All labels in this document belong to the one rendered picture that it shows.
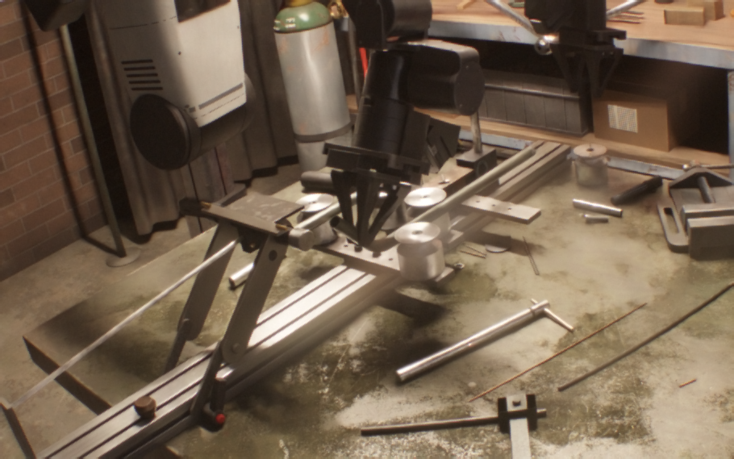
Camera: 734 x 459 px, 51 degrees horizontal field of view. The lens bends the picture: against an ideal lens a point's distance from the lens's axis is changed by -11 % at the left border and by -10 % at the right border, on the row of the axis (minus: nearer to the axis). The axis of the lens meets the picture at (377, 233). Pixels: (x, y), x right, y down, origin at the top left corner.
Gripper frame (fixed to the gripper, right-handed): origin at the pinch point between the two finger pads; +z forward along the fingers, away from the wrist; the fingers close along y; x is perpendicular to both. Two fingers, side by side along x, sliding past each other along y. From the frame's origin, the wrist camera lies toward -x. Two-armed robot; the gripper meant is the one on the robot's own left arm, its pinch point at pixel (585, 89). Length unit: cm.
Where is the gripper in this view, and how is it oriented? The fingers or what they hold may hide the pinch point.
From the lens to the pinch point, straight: 119.8
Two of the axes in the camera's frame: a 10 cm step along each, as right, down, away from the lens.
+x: 8.1, -2.1, 5.4
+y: 5.8, 2.7, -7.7
